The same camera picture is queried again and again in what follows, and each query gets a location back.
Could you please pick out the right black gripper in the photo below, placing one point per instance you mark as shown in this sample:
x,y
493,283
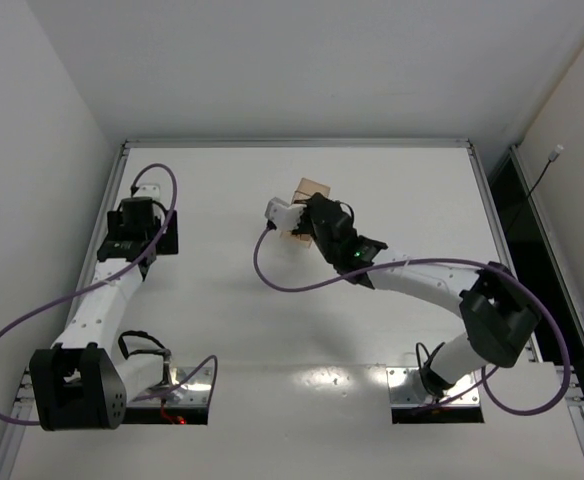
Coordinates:
x,y
310,220

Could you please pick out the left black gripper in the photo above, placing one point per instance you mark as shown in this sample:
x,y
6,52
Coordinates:
x,y
170,232

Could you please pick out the translucent orange plastic container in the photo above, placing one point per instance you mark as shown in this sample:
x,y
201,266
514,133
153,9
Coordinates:
x,y
304,191

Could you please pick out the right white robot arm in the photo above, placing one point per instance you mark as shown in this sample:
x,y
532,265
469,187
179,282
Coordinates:
x,y
498,321

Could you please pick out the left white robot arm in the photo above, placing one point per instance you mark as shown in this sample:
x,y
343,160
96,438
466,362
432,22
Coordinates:
x,y
87,377

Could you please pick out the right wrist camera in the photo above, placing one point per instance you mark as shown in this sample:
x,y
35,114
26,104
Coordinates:
x,y
283,216

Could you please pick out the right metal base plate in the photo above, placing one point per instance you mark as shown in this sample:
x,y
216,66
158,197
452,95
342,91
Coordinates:
x,y
404,393

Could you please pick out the metal base plate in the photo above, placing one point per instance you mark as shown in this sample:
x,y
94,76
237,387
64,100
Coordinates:
x,y
404,393
192,385

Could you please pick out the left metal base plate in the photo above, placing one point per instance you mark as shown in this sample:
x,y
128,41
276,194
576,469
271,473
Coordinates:
x,y
192,385

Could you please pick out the black cable white plug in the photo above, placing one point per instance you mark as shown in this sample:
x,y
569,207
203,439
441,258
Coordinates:
x,y
552,158

